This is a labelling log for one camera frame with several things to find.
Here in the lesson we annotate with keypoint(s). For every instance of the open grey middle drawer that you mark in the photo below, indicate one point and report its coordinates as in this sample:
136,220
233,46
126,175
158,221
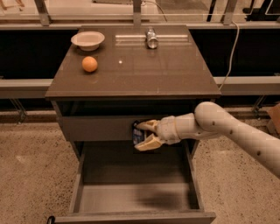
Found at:
117,184

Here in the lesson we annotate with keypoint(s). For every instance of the grey drawer cabinet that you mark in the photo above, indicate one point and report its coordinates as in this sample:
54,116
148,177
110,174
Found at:
131,79

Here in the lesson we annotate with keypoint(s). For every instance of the silver soda can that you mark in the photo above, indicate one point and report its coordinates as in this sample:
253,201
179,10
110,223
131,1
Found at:
151,38

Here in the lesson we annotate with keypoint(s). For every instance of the grey metal railing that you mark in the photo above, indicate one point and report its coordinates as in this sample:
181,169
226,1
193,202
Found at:
26,15

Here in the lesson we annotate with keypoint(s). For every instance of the blue rxbar blueberry packet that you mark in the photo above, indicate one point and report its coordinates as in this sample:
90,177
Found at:
138,135

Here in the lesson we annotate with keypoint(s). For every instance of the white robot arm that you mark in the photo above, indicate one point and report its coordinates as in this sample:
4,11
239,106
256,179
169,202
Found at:
211,120

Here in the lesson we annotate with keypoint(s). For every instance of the white paper bowl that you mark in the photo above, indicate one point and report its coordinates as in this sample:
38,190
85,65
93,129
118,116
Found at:
88,40

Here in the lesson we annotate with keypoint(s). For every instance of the closed grey top drawer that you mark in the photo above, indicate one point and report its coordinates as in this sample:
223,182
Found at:
100,128

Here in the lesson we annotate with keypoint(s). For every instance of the orange fruit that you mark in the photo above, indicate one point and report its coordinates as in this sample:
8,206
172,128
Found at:
89,64

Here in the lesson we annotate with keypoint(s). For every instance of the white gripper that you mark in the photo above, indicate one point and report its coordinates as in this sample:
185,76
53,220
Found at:
166,130

